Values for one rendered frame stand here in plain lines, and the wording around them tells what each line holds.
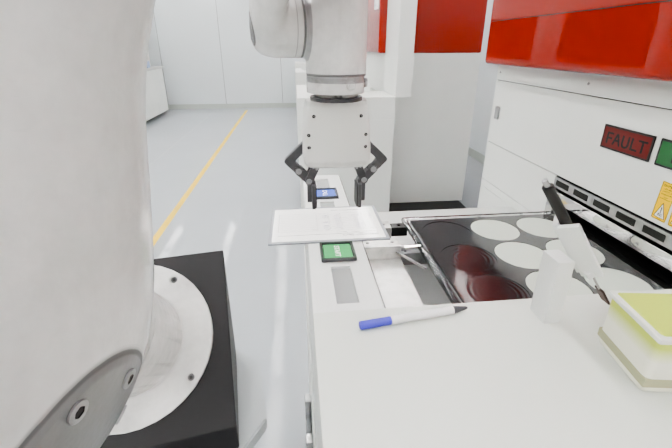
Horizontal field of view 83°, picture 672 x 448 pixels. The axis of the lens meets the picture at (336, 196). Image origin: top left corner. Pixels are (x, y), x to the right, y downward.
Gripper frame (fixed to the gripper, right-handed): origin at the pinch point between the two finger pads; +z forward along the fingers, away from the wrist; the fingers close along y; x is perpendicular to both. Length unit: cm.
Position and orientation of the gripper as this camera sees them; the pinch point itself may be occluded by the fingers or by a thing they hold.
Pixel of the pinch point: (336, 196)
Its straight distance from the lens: 60.3
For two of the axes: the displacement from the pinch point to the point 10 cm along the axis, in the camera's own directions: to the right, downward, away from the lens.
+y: -9.9, 0.4, -1.0
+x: 1.0, 3.7, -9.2
